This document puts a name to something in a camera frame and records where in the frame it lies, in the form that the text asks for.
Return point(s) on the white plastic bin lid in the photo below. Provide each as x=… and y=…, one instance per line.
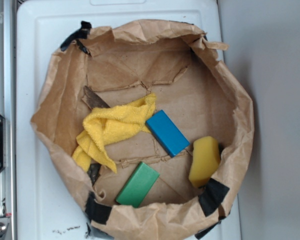
x=45, y=209

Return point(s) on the black tape strip lower left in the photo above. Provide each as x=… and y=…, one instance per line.
x=95, y=211

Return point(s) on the green rectangular block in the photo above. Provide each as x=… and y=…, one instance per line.
x=137, y=186

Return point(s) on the black tape strip upper left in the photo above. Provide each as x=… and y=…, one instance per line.
x=77, y=36

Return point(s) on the aluminium frame rail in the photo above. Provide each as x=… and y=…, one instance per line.
x=8, y=198

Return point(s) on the blue rectangular block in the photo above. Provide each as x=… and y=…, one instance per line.
x=167, y=133

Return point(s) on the black tape strip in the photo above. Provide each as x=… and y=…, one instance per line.
x=95, y=211
x=77, y=36
x=212, y=196

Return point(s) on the yellow sponge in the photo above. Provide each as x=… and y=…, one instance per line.
x=206, y=159

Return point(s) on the yellow terry cloth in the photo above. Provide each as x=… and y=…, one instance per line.
x=105, y=126

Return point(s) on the black tape strip lower right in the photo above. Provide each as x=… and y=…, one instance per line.
x=212, y=196

